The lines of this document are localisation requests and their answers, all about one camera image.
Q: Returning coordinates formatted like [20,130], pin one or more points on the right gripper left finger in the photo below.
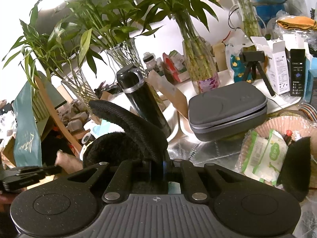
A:
[134,177]

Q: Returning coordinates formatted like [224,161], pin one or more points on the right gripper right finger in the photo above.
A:
[191,186]

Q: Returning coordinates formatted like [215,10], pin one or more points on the black foam pad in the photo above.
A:
[139,140]

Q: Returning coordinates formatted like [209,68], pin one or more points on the person's right hand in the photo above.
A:
[69,163]

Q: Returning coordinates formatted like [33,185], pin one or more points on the wet wipes pack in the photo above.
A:
[265,157]

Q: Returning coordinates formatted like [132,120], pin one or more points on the grey zip hard case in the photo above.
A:
[226,111]

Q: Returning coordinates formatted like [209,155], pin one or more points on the wooden chair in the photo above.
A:
[43,108]

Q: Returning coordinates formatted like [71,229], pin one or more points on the black thermos bottle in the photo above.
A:
[134,86]

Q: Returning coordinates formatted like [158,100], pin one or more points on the black foam in basket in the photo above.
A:
[296,169]

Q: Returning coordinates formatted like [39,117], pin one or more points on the left glass vase bamboo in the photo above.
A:
[78,85]

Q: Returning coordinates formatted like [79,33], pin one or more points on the pink woven basket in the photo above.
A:
[300,128]

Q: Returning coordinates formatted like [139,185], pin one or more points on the glass vase with bamboo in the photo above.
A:
[197,55]

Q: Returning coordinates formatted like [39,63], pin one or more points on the small black tripod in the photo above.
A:
[253,60]

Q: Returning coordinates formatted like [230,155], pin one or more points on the white open carton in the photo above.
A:
[277,69]

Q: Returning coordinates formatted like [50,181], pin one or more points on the black product box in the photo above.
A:
[297,72]

